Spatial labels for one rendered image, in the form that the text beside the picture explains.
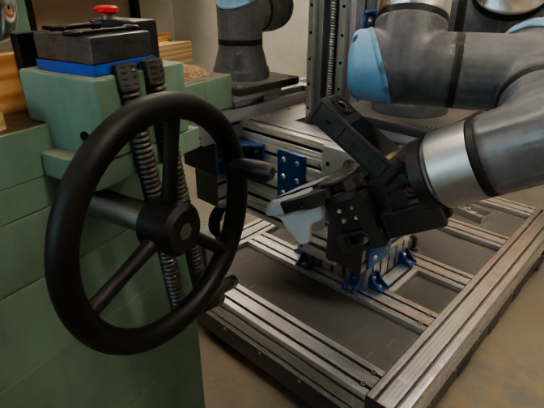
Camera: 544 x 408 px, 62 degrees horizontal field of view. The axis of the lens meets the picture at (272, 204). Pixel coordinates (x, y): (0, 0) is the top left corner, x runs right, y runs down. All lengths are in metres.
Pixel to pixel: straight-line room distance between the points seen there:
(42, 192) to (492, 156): 0.50
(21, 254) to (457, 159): 0.50
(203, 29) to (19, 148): 3.98
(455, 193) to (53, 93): 0.44
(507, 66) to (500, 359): 1.26
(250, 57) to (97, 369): 0.80
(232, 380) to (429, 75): 1.13
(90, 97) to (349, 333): 0.94
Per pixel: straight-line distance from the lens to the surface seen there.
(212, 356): 1.50
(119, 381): 0.84
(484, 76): 0.48
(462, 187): 0.43
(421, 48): 0.49
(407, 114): 0.91
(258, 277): 1.45
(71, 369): 0.75
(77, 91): 0.55
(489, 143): 0.42
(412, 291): 1.46
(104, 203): 0.56
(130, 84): 0.53
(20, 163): 0.60
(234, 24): 1.20
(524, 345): 1.73
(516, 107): 0.43
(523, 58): 0.49
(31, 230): 0.63
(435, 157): 0.43
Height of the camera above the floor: 1.05
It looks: 26 degrees down
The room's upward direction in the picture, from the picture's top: straight up
